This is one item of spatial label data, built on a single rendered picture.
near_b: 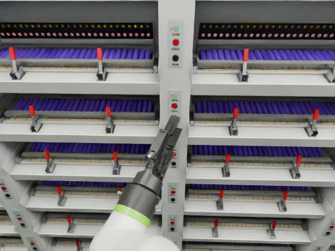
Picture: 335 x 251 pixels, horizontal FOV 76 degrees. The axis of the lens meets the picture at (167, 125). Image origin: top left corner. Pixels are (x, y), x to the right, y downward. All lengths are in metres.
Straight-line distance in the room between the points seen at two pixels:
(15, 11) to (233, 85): 0.78
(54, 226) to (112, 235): 0.82
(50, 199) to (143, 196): 0.69
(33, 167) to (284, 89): 0.97
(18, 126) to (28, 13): 0.40
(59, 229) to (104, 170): 0.47
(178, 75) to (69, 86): 0.34
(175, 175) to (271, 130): 0.39
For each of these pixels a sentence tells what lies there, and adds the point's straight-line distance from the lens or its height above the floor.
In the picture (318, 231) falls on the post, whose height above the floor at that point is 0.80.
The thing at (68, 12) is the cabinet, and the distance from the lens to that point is 0.91.
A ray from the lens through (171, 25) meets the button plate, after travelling 0.63.
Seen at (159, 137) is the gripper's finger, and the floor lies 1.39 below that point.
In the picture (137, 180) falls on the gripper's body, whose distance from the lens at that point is 0.55.
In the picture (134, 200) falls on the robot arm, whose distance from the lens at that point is 0.52.
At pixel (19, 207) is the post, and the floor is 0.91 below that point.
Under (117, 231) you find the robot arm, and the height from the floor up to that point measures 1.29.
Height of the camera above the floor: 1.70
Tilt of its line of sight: 30 degrees down
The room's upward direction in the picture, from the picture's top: straight up
